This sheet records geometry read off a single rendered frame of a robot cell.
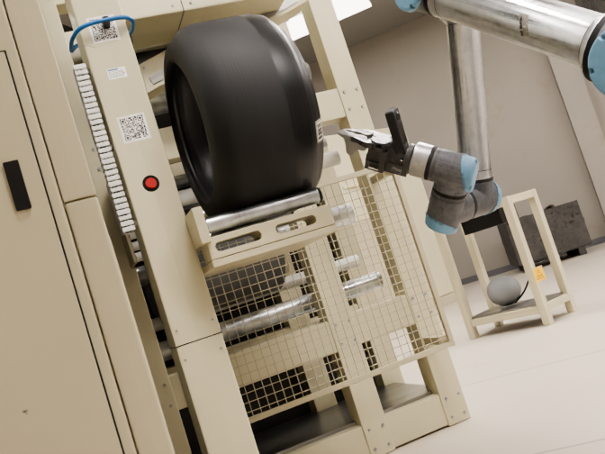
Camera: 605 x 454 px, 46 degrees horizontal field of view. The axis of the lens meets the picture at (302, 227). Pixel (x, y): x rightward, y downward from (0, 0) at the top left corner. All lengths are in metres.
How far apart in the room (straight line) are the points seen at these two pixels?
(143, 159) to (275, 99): 0.40
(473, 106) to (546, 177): 7.98
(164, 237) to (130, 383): 0.90
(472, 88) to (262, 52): 0.56
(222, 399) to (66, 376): 0.92
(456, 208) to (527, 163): 8.06
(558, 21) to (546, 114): 8.39
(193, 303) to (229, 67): 0.63
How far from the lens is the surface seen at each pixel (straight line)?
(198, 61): 1.94
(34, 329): 1.10
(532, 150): 9.95
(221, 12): 2.56
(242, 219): 1.93
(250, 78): 1.89
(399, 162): 1.91
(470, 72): 1.96
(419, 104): 10.13
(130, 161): 2.00
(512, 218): 4.46
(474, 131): 1.97
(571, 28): 1.59
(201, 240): 1.86
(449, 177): 1.85
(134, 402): 1.11
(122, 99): 2.05
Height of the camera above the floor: 0.68
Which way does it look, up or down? 4 degrees up
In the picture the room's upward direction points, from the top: 18 degrees counter-clockwise
